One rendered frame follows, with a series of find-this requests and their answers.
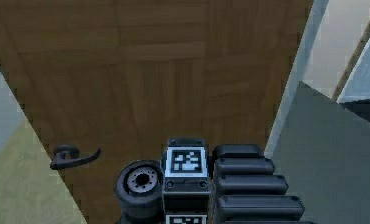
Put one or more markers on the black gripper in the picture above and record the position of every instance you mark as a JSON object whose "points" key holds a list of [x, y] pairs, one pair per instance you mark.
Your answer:
{"points": [[139, 186]]}

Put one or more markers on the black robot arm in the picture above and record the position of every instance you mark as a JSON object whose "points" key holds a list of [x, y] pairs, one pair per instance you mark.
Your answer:
{"points": [[246, 186]]}

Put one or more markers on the brown wooden room door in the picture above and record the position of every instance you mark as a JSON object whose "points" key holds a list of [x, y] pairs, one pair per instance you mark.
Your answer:
{"points": [[153, 73]]}

